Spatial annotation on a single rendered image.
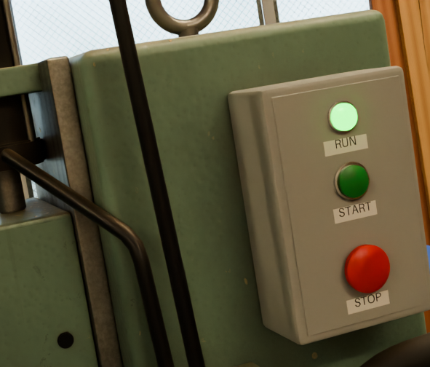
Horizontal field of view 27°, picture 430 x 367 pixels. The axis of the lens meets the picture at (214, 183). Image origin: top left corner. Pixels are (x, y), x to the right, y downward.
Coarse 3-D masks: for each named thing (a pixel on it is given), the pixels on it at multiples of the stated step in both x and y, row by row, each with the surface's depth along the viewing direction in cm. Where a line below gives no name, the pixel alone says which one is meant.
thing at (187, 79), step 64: (192, 64) 59; (256, 64) 60; (320, 64) 62; (384, 64) 64; (128, 128) 58; (192, 128) 59; (128, 192) 58; (192, 192) 59; (128, 256) 58; (192, 256) 60; (128, 320) 59; (256, 320) 61
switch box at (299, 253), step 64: (256, 128) 56; (320, 128) 55; (384, 128) 57; (256, 192) 58; (320, 192) 56; (384, 192) 57; (256, 256) 60; (320, 256) 56; (320, 320) 56; (384, 320) 58
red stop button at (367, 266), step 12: (360, 252) 56; (372, 252) 56; (384, 252) 57; (348, 264) 56; (360, 264) 56; (372, 264) 56; (384, 264) 56; (348, 276) 56; (360, 276) 56; (372, 276) 56; (384, 276) 56; (360, 288) 56; (372, 288) 56
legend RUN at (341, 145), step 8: (352, 136) 56; (360, 136) 56; (328, 144) 56; (336, 144) 56; (344, 144) 56; (352, 144) 56; (360, 144) 56; (328, 152) 56; (336, 152) 56; (344, 152) 56
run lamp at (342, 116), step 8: (336, 104) 55; (344, 104) 55; (352, 104) 56; (328, 112) 55; (336, 112) 55; (344, 112) 55; (352, 112) 55; (328, 120) 55; (336, 120) 55; (344, 120) 55; (352, 120) 55; (336, 128) 56; (344, 128) 55; (352, 128) 56
